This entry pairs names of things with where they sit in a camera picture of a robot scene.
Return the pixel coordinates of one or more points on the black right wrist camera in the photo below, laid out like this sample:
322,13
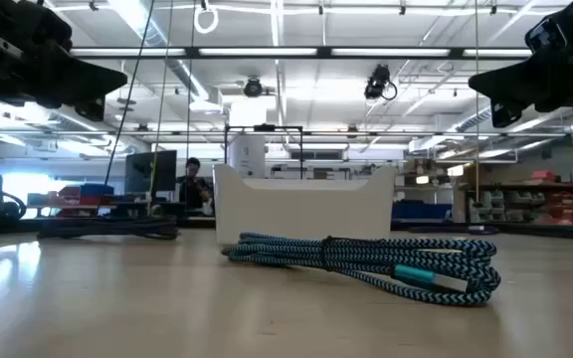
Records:
545,36

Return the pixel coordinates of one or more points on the white round pillar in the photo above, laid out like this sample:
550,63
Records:
247,156

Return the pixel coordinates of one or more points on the blue storage bins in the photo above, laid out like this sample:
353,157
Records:
421,210

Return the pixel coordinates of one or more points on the LED light bar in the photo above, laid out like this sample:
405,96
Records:
256,52

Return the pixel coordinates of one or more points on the black aluminium rig frame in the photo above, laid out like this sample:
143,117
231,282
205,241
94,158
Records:
545,230

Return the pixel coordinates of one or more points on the black overhead camera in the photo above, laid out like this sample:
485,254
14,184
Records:
377,82

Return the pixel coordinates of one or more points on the shelf with grey red bins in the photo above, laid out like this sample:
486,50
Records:
565,206

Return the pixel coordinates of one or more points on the white plastic bin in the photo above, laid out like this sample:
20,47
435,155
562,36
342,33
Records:
301,209

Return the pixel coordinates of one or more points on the thin yellow vertical rod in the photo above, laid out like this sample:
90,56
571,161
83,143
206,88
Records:
476,149

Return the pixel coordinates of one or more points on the black round ceiling fixture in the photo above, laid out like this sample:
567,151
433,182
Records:
252,87

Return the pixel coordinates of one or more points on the blue storage box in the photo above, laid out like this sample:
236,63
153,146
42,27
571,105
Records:
97,190

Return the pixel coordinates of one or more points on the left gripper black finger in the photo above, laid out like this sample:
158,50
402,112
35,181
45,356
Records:
91,109
82,79

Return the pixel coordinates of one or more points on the black computer monitor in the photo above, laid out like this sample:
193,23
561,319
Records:
149,171

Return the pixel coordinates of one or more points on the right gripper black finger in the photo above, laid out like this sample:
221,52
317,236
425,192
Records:
508,85
505,115

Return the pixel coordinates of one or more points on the red storage box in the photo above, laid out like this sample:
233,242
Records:
70,195

